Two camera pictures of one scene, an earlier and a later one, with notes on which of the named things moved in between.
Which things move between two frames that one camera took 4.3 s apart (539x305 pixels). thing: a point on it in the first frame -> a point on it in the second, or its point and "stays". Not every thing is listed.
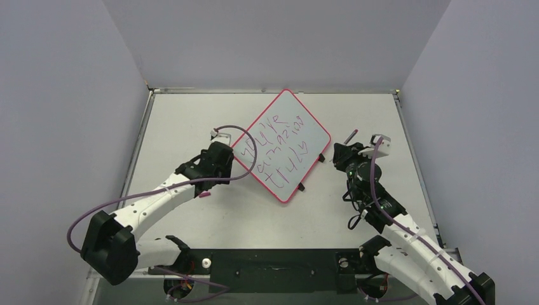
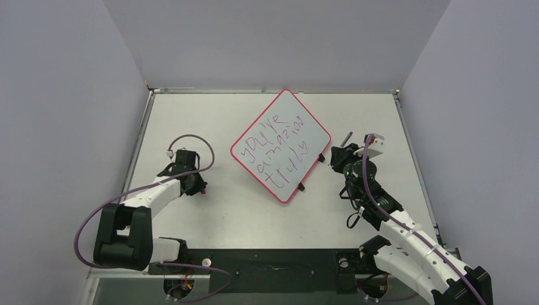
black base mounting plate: x=272 y=269 stays
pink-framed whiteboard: x=291 y=142 stays
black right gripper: x=344 y=155 stays
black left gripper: x=225 y=173 -> x=201 y=185
